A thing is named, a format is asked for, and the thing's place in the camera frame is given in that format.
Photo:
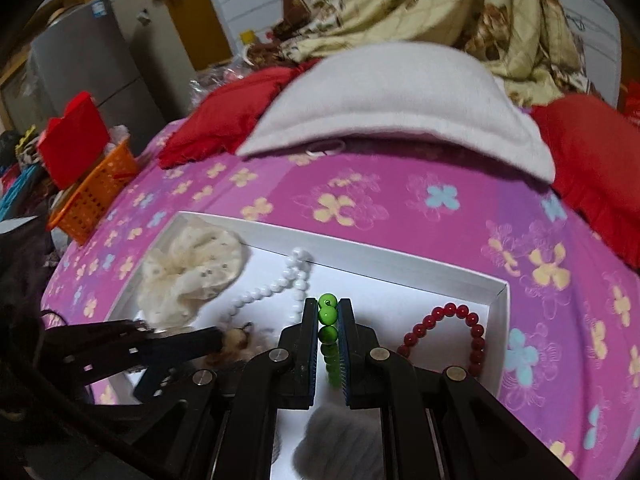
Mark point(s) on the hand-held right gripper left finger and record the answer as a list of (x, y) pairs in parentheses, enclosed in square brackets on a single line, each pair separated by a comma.
[(311, 355)]

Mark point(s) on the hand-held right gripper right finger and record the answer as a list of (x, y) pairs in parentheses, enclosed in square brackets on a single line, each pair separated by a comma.
[(345, 355)]

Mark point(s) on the yellow bottle cap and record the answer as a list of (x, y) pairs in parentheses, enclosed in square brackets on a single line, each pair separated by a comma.
[(247, 37)]

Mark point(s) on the white pillow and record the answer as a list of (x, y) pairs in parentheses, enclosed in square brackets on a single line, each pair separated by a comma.
[(400, 100)]

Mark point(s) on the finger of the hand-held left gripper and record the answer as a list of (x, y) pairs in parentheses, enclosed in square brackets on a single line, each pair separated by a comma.
[(155, 380), (190, 344)]

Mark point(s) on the white cardboard box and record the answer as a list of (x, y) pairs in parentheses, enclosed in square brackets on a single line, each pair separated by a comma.
[(380, 285)]

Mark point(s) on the red paper box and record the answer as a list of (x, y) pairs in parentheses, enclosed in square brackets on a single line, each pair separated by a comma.
[(75, 135)]

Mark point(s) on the blue plastic item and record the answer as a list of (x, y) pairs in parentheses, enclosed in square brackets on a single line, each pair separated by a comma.
[(20, 187)]

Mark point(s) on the cream floral quilt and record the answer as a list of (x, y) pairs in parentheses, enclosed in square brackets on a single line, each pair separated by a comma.
[(425, 5)]

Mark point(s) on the orange plastic basket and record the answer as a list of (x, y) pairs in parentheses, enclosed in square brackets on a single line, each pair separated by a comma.
[(95, 195)]

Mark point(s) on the grey refrigerator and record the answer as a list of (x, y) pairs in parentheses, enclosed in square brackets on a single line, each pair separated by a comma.
[(90, 60)]

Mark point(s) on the pink floral bed sheet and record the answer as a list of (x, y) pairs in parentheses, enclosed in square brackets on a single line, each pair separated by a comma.
[(400, 210)]

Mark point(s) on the cream lace scrunchie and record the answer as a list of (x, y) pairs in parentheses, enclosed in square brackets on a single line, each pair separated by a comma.
[(190, 270)]

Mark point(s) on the brown wooden door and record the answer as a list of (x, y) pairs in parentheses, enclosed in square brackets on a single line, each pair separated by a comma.
[(205, 20)]

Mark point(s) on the grey furry scrunchie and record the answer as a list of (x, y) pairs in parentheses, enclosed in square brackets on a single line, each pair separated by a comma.
[(340, 440)]

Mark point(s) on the red ruffled pillow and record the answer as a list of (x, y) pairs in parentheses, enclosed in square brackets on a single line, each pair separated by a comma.
[(595, 160), (225, 115)]

